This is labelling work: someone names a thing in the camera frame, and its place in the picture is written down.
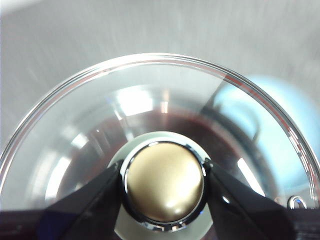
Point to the blue plate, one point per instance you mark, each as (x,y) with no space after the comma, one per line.
(282,92)

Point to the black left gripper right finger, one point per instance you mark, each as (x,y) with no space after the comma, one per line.
(245,215)

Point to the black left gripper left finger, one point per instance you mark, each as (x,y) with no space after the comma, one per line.
(82,215)

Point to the glass lid with green knob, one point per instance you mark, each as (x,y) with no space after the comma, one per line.
(165,182)

